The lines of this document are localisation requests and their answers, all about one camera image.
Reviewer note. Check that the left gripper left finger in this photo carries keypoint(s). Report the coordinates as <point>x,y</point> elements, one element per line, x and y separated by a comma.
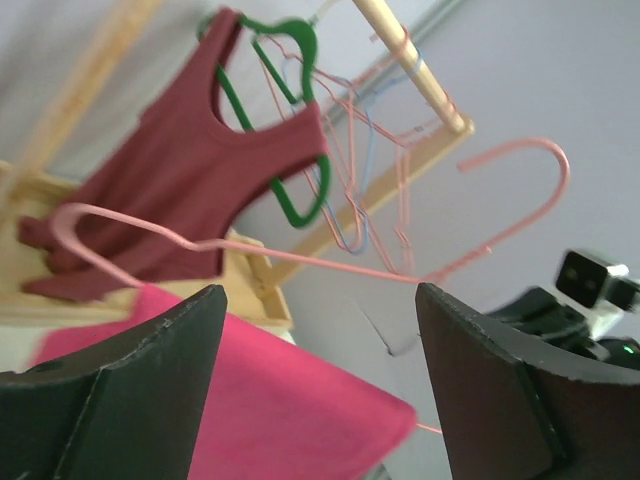
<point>128,407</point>

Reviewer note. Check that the green plastic hanger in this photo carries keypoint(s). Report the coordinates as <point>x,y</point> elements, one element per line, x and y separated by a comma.
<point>275,153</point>

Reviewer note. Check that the pink wire hanger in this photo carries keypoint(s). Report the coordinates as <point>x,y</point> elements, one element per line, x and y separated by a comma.
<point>379,191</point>
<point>400,176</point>
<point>308,251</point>
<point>275,80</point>

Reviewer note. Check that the pink trousers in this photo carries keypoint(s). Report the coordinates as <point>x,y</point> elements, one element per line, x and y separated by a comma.
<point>273,410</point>

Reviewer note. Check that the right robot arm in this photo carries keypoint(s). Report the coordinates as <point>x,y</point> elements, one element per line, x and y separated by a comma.
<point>540,314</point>

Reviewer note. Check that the blue wire hanger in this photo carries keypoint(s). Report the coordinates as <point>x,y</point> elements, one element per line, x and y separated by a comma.
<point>362,223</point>

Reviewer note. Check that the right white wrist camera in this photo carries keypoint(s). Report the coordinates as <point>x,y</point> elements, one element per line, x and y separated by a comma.
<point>600,289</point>

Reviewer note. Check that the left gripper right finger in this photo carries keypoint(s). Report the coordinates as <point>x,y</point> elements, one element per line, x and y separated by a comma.
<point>514,407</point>

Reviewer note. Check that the maroon tank top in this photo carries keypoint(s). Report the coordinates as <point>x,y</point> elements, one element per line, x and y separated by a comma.
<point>170,172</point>

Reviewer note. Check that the wooden clothes rack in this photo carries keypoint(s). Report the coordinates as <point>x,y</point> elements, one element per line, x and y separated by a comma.
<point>34,194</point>

